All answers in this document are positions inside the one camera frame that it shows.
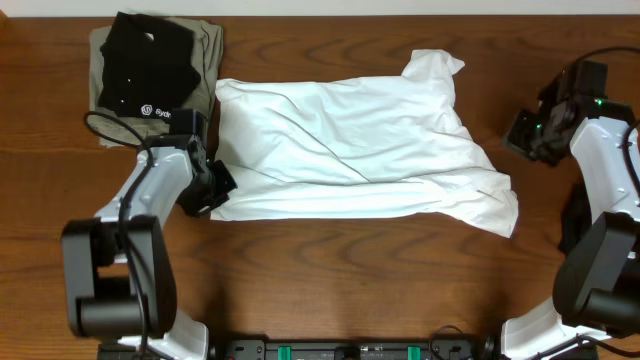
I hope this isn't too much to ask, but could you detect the white t-shirt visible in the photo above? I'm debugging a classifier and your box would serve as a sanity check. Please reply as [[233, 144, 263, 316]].
[[212, 49, 518, 237]]

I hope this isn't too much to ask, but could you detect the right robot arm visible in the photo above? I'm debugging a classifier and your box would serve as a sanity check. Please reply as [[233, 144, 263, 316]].
[[494, 96, 639, 359]]

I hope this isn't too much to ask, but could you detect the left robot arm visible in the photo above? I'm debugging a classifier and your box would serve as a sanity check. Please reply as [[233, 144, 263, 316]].
[[61, 135, 236, 359]]

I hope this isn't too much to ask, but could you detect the dark crumpled garment pile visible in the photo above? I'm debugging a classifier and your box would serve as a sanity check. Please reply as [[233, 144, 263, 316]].
[[558, 183, 592, 256]]

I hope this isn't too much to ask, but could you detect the folded black polo shirt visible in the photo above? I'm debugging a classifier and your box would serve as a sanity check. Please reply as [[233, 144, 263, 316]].
[[98, 12, 201, 119]]

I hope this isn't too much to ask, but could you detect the folded khaki garment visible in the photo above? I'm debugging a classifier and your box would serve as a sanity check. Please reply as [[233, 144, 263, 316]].
[[89, 17, 223, 147]]

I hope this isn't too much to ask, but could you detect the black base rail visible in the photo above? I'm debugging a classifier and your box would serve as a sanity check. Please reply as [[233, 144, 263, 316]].
[[97, 337, 600, 360]]

